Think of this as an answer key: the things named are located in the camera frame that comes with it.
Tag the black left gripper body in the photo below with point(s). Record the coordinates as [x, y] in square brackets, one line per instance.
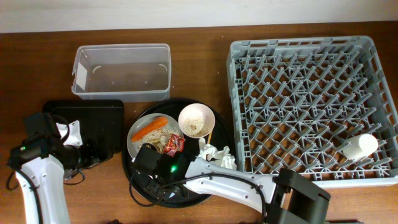
[87, 155]

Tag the peanut shells and rice scraps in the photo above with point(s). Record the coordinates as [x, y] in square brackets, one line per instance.
[159, 138]

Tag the red snack wrapper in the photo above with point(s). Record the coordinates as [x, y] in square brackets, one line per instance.
[175, 144]

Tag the grey plate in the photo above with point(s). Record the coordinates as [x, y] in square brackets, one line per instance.
[133, 147]

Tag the orange carrot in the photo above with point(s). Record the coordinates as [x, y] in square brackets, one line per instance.
[156, 124]

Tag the white tissue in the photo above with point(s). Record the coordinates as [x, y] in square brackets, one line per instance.
[221, 158]

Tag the white cup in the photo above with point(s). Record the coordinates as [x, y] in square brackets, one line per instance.
[360, 146]

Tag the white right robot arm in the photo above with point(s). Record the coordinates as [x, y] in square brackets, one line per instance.
[285, 198]

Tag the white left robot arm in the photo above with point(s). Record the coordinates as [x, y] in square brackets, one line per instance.
[42, 164]

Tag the clear plastic waste bin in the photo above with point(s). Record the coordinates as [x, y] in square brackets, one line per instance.
[127, 72]

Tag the grey dishwasher rack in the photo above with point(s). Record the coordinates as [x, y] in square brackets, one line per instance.
[295, 102]

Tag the black rectangular tray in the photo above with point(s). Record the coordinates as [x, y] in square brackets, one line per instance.
[101, 121]

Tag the white plastic fork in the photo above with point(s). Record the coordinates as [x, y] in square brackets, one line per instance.
[202, 143]

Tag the rice crumbs in bowl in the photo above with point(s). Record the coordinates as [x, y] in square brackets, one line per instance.
[195, 127]

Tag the pink bowl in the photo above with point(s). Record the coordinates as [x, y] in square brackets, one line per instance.
[195, 110]

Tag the wooden chopstick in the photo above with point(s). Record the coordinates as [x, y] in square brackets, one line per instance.
[209, 137]

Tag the round black serving tray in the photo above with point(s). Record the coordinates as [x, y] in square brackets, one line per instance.
[221, 136]

